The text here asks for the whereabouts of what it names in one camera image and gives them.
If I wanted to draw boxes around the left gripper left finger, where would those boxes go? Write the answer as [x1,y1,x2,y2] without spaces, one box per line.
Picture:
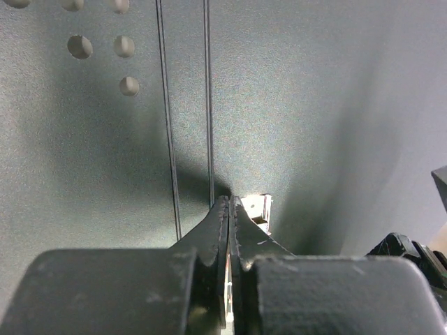
[169,196,229,267]

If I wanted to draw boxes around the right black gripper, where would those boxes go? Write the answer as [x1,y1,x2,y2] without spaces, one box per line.
[365,165,447,290]

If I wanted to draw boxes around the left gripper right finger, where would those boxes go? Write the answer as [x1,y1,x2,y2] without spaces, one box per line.
[229,196,297,271]

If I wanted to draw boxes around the white folder black inside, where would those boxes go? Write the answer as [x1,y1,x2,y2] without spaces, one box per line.
[1,1,446,308]

